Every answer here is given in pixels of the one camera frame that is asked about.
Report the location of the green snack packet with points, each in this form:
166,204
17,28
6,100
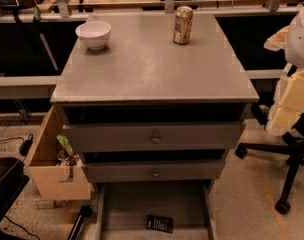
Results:
65,144

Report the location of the white ceramic bowl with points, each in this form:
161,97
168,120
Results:
94,34

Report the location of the black power adapter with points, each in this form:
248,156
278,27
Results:
25,147

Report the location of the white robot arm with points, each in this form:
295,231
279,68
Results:
291,40

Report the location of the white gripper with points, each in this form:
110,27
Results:
301,39

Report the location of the black rxbar chocolate wrapper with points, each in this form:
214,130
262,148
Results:
162,224

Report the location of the gold soda can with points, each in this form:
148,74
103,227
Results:
183,24

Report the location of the black office chair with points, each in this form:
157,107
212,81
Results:
294,149

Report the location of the black bin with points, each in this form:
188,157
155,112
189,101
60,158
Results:
12,182

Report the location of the cardboard box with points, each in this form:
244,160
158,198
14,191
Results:
54,181

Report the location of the grey middle drawer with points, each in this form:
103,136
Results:
153,171

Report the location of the grey open bottom drawer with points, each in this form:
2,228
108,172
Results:
124,207

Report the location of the black stand leg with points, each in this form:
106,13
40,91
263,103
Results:
85,212

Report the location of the grey drawer cabinet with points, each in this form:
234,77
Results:
142,76

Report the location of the grey upper drawer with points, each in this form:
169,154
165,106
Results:
152,137

